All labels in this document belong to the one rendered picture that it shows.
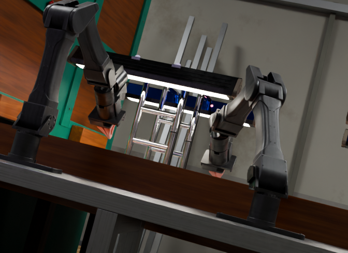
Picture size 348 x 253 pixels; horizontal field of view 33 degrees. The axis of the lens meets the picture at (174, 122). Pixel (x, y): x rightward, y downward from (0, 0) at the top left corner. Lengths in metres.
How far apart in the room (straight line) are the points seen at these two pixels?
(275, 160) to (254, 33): 3.37
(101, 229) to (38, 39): 1.19
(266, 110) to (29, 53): 1.05
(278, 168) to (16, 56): 1.14
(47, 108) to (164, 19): 3.41
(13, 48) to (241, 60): 2.78
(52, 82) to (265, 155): 0.55
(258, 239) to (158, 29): 3.75
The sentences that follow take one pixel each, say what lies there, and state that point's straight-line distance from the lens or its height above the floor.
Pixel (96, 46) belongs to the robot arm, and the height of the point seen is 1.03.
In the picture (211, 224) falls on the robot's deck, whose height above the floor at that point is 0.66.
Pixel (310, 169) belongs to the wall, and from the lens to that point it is 4.52.
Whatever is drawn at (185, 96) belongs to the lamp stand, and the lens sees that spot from 2.14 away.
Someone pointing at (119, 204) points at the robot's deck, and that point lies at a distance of 1.20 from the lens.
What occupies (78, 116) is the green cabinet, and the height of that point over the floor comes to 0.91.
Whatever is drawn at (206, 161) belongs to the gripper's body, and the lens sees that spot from 1.85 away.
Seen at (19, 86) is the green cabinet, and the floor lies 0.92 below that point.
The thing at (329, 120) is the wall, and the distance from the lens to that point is 4.57.
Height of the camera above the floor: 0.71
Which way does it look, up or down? 6 degrees up
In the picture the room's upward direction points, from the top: 15 degrees clockwise
